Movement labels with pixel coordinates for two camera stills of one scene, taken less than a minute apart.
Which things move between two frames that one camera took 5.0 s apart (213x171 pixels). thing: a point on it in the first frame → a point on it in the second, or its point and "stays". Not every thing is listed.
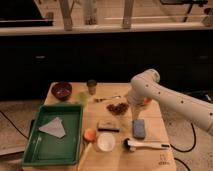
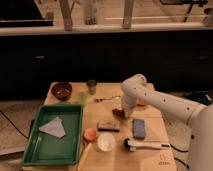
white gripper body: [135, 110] → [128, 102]
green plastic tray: [46, 149] stays
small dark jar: [92, 83] stays
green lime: [81, 97] stays
